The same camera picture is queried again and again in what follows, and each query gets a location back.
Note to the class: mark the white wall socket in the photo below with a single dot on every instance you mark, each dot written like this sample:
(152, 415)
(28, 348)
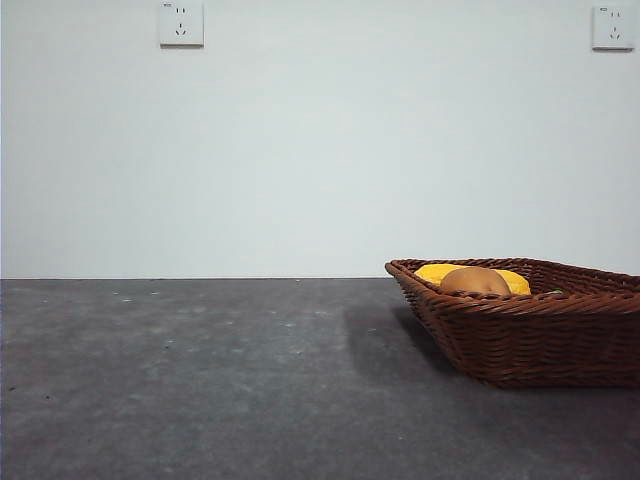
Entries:
(181, 25)
(613, 27)

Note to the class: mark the purple eggplant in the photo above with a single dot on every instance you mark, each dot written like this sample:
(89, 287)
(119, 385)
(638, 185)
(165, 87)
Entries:
(555, 291)

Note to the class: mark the brown potato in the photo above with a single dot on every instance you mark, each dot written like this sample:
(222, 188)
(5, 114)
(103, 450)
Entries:
(475, 281)

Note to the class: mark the brown wicker basket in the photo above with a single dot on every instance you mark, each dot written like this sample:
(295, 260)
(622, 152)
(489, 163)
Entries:
(525, 340)

